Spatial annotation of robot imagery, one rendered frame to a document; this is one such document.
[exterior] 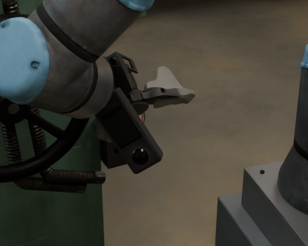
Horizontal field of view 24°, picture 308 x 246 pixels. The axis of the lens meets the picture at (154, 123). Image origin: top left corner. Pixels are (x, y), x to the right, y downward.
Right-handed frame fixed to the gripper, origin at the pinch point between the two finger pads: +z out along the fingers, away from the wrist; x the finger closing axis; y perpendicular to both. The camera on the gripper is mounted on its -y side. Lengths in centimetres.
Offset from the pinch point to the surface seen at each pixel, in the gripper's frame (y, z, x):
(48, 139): 14.0, 17.7, 28.2
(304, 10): 109, 269, -8
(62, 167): 9.6, 23.0, 30.4
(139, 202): 16, 106, 53
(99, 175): 3.3, 20.4, 22.1
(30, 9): 25.3, -6.6, 9.9
